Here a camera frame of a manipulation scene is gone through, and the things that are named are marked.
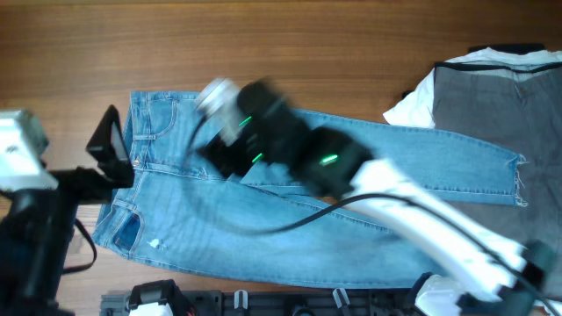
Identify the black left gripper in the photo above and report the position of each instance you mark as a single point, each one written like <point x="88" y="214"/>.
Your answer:
<point x="109" y="148"/>

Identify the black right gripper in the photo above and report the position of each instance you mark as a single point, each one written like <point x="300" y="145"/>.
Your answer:
<point x="220" y="158"/>

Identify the light blue denim jeans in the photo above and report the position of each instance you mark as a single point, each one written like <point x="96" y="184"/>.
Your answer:
<point x="181" y="214"/>

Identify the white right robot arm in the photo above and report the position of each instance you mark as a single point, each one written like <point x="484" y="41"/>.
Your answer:
<point x="487" y="274"/>

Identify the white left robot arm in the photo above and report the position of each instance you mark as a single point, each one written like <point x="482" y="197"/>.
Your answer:
<point x="41" y="221"/>

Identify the white shirt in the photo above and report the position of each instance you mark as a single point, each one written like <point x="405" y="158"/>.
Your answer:
<point x="415" y="109"/>

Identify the grey trousers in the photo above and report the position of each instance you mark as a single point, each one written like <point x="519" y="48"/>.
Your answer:
<point x="518" y="108"/>

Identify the black garment under pile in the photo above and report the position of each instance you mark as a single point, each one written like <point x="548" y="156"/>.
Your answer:
<point x="513" y="48"/>

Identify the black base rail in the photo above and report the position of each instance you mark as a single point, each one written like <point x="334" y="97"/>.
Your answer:
<point x="165" y="298"/>

